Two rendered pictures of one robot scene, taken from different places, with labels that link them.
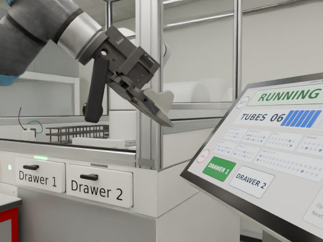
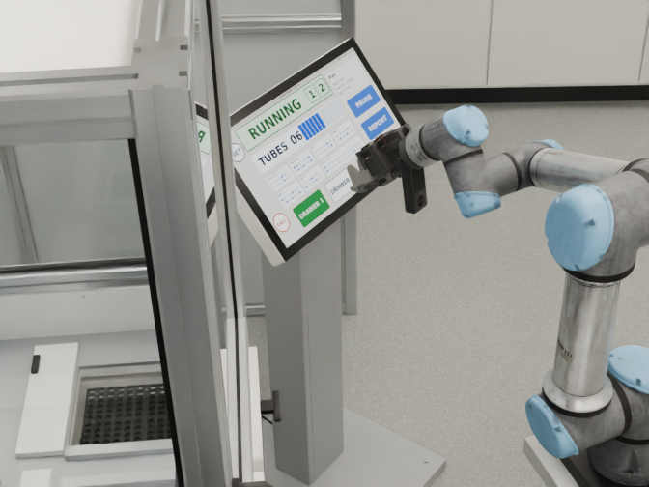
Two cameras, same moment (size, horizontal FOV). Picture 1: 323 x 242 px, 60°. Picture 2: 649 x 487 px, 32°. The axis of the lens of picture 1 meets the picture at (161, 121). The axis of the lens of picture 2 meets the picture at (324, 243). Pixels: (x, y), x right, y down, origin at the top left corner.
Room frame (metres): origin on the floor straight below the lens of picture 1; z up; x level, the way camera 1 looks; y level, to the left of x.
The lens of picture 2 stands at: (1.67, 1.51, 2.36)
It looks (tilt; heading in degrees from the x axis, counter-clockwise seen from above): 37 degrees down; 235
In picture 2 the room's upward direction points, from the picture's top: 2 degrees counter-clockwise
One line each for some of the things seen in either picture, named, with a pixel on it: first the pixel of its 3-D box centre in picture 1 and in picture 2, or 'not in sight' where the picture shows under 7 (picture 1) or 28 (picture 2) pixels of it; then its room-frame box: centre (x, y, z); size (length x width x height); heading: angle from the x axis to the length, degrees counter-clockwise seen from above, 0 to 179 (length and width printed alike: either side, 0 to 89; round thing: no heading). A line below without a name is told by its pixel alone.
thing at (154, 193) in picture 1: (122, 157); not in sight; (1.51, 0.21, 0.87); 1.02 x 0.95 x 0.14; 59
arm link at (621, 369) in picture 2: not in sight; (634, 389); (0.42, 0.63, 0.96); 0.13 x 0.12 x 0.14; 170
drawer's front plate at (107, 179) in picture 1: (97, 184); (256, 419); (0.95, 0.22, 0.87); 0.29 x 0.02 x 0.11; 59
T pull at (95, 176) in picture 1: (91, 176); (269, 406); (0.93, 0.23, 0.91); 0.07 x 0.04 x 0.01; 59
